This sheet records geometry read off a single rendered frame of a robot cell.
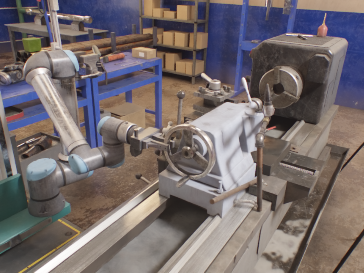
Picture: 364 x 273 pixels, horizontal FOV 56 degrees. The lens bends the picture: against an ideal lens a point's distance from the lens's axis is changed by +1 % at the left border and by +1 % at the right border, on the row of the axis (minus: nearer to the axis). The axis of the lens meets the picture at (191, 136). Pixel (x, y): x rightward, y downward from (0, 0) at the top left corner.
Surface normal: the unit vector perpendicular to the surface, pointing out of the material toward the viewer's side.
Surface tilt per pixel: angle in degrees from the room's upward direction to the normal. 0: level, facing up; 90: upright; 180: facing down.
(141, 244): 6
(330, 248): 0
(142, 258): 14
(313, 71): 90
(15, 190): 90
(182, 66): 90
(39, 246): 0
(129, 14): 90
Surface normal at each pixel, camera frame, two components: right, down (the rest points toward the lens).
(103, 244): 0.04, -0.91
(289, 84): -0.52, 0.33
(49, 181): 0.70, 0.30
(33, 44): 0.85, 0.29
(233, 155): 0.81, -0.07
